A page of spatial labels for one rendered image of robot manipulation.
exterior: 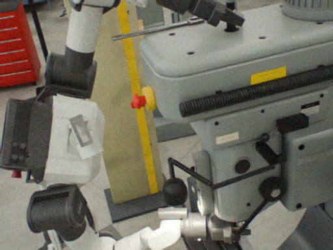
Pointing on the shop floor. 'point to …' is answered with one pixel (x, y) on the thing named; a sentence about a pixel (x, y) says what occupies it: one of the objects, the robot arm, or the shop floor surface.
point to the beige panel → (125, 119)
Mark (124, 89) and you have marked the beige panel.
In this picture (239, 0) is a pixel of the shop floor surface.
